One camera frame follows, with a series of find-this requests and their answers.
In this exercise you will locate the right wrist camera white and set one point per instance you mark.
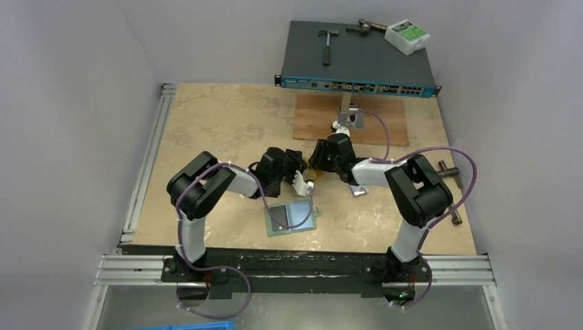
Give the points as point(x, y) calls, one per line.
point(337, 128)

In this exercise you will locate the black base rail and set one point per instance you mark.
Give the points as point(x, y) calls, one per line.
point(235, 270)

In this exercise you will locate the aluminium frame rail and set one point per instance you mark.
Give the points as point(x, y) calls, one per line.
point(168, 91)
point(129, 270)

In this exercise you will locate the blue plastic bin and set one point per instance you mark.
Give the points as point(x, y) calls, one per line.
point(223, 325)

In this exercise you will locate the gold credit card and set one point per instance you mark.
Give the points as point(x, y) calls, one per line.
point(313, 174)

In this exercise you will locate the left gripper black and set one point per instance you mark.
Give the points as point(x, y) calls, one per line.
point(293, 159)

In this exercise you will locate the network switch dark blue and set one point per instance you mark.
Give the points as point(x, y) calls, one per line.
point(366, 64)

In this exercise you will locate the dark hammer tool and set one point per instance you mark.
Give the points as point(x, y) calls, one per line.
point(365, 27)

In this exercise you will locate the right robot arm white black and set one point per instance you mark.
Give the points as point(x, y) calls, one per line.
point(419, 192)

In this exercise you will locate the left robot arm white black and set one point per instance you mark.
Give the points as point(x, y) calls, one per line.
point(198, 187)

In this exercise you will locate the aluminium frame rail left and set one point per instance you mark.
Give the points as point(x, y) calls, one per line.
point(168, 91)

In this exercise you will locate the metal post stand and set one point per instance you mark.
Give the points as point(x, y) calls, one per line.
point(350, 115)

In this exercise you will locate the white green box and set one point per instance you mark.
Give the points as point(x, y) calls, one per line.
point(406, 37)

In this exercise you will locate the black card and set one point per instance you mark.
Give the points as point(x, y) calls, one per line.
point(278, 218)

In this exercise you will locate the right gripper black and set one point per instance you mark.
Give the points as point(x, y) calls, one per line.
point(320, 155)

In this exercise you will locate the aluminium frame rail front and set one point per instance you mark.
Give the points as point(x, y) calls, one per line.
point(129, 270)

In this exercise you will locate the teal card holder wallet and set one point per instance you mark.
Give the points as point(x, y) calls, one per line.
point(296, 213)

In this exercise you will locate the small claw hammer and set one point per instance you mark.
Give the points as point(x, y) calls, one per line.
point(326, 56)

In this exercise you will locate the plywood board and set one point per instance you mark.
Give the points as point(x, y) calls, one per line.
point(315, 113)

